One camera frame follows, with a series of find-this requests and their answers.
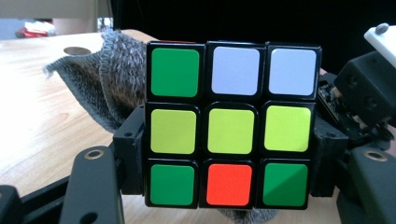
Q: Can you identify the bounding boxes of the grey knitted cloth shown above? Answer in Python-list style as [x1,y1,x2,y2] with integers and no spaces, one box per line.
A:
[43,28,278,224]

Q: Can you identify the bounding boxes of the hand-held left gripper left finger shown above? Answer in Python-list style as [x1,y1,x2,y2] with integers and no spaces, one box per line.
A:
[112,105,146,196]

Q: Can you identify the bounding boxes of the light wooden cabinet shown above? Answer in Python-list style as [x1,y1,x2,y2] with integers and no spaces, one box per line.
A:
[0,0,113,35]

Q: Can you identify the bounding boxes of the red drink can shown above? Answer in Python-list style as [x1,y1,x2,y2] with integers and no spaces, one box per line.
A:
[16,21,58,39]

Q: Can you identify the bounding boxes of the grey round table grommet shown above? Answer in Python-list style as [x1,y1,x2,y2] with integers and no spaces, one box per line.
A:
[63,46,92,56]

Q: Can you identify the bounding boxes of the multicoloured puzzle cube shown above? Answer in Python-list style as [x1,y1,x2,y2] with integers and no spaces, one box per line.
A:
[144,39,323,211]

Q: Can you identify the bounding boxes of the black curtain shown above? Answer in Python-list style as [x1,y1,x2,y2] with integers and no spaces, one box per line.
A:
[110,0,396,76]

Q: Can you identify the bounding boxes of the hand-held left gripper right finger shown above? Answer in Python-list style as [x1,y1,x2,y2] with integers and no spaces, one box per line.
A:
[310,116,349,198]

